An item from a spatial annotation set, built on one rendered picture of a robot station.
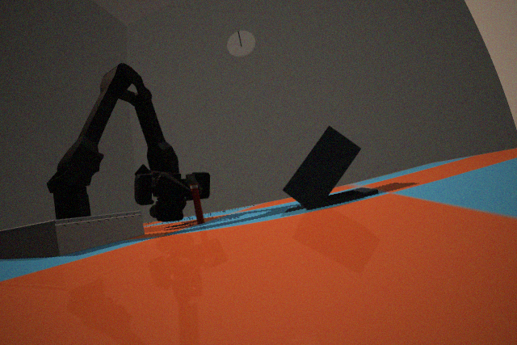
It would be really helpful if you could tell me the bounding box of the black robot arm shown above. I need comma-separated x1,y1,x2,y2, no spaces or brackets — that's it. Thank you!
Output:
47,63,187,222

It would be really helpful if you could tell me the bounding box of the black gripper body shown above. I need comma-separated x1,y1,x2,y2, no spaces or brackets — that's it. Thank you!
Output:
134,172,210,205

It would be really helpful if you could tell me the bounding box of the red peg with white band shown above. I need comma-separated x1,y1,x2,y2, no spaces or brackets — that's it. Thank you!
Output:
191,183,205,224

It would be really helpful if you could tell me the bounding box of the grey square panel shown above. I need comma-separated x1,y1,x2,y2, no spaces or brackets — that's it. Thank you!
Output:
283,126,379,210

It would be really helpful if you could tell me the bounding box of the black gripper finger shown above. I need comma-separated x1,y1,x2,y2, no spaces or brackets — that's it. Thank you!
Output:
185,174,204,201
158,175,192,204

